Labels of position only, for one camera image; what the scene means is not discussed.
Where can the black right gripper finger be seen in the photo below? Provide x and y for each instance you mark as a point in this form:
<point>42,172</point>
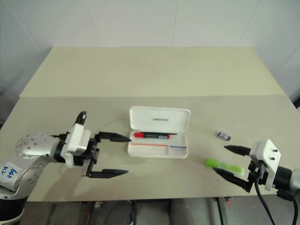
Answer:
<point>237,149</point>
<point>230,178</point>

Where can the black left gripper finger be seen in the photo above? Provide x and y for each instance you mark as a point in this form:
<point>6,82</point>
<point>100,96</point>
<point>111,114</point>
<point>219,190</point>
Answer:
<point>112,136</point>
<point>107,174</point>

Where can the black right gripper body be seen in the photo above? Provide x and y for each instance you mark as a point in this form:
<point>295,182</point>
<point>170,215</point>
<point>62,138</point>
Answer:
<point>255,172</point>

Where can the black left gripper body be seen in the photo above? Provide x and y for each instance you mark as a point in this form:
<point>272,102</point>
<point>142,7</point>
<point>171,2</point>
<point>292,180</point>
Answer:
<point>93,152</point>

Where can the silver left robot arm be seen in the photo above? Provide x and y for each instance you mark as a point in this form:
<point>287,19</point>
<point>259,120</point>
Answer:
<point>32,145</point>

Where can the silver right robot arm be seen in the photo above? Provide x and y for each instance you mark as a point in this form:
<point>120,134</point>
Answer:
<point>284,177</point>

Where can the green marker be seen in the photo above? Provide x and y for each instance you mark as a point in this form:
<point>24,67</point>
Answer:
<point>211,162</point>

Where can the red and black marker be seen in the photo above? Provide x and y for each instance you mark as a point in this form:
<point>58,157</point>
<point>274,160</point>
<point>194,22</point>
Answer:
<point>140,135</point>

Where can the white plastic pencil case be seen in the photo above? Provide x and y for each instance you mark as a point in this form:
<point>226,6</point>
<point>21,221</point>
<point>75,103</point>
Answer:
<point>159,122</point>

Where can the small dark grey block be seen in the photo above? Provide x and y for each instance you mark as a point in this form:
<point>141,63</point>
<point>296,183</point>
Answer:
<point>223,135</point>

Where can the white label with blue writing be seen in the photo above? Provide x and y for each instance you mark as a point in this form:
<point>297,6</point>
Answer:
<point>7,172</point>

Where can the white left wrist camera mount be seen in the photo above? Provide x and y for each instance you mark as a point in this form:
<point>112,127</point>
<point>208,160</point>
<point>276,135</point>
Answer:
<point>76,140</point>

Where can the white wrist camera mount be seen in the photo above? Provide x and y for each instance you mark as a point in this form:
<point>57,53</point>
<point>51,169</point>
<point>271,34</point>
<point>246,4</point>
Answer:
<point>267,152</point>
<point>76,140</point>

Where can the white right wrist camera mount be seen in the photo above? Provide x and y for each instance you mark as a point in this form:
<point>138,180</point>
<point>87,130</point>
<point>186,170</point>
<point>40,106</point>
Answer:
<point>267,152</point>

